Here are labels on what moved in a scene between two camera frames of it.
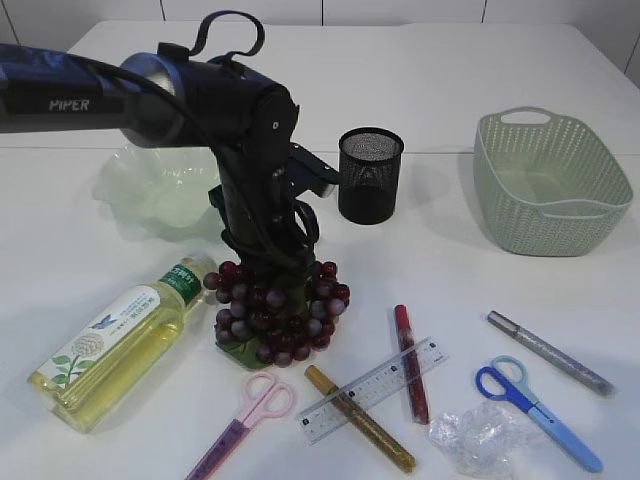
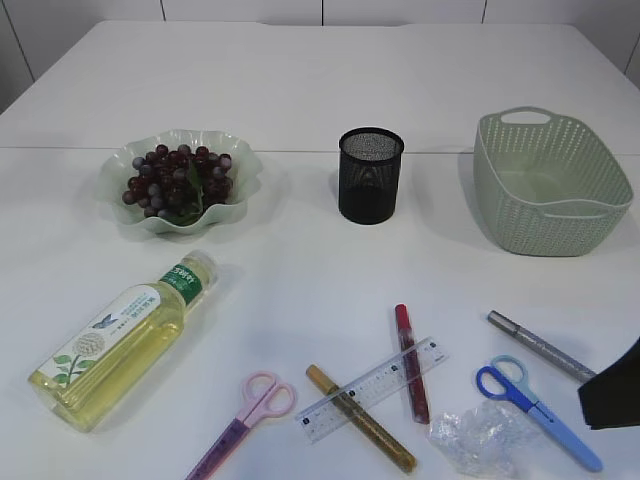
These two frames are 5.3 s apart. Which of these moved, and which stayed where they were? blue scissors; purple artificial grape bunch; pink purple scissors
Moved: purple artificial grape bunch
Stayed: pink purple scissors; blue scissors
